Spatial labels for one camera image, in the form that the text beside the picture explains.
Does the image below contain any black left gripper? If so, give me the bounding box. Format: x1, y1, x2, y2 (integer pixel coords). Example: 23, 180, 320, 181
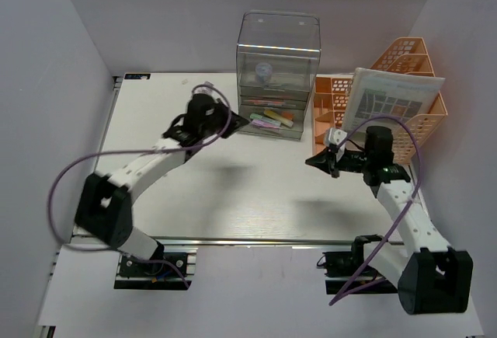
200, 98, 249, 139

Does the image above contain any green highlighter marker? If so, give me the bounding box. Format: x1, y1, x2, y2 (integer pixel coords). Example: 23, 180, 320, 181
249, 113, 279, 123

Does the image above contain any purple highlighter marker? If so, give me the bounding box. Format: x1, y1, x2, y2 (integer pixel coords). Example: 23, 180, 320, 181
251, 119, 280, 129

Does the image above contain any red clear pen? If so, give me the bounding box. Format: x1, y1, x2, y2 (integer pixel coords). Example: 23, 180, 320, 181
241, 99, 298, 108

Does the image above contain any yellow highlighter marker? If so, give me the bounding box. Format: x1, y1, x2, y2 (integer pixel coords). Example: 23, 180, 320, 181
263, 109, 294, 127

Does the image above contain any mesh document pouch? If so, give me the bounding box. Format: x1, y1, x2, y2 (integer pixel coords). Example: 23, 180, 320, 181
342, 68, 445, 131

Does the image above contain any clear acrylic drawer cabinet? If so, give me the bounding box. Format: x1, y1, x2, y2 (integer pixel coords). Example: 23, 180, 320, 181
236, 10, 321, 140

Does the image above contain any blue clear pen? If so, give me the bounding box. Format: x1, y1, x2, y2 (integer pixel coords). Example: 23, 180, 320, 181
263, 83, 294, 91

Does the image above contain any orange capped marker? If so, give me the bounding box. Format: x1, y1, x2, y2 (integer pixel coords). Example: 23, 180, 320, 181
281, 112, 294, 120

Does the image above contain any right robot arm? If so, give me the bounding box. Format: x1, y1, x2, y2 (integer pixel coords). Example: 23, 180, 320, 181
306, 126, 473, 315

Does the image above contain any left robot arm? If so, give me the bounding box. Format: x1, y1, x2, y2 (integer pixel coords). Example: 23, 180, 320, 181
75, 93, 249, 275

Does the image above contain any orange plastic file organizer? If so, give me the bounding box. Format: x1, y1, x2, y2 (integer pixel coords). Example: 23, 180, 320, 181
311, 37, 448, 166

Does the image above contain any black label sticker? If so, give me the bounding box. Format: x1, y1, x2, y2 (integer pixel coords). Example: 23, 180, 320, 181
123, 73, 151, 80

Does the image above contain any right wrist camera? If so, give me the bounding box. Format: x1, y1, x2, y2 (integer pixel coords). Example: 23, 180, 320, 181
323, 127, 348, 162

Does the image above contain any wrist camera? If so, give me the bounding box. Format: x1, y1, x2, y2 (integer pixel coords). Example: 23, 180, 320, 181
192, 82, 214, 96
323, 127, 348, 162

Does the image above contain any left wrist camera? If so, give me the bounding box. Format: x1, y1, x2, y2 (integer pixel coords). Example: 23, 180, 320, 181
192, 82, 214, 96

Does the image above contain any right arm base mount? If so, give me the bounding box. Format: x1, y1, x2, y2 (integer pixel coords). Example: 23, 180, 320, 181
316, 251, 397, 295

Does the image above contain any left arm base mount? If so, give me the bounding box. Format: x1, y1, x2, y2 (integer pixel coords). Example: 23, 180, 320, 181
113, 249, 196, 291

